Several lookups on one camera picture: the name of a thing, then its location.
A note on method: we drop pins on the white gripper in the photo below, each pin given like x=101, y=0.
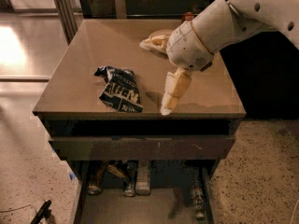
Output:
x=186, y=48

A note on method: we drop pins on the blue chip bag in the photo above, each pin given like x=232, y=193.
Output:
x=121, y=92

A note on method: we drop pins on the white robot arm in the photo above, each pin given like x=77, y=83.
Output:
x=226, y=22

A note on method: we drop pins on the closed dark top drawer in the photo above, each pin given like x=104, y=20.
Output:
x=176, y=148

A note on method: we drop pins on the grey drawer cabinet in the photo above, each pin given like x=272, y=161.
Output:
x=70, y=104

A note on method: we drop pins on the clear plastic bottle in drawer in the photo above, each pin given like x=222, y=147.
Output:
x=197, y=195

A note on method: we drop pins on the brown snack bag in drawer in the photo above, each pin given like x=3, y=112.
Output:
x=117, y=171

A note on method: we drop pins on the brown bottle in drawer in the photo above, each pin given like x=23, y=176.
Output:
x=95, y=178

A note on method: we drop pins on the dark can in drawer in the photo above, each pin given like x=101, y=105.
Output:
x=129, y=181

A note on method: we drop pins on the open middle drawer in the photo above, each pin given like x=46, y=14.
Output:
x=169, y=201

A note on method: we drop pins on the white bowl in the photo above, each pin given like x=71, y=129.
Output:
x=160, y=38

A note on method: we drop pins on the blue tape piece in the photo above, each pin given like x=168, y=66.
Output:
x=72, y=176

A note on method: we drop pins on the black tool on floor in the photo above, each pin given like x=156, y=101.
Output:
x=43, y=212

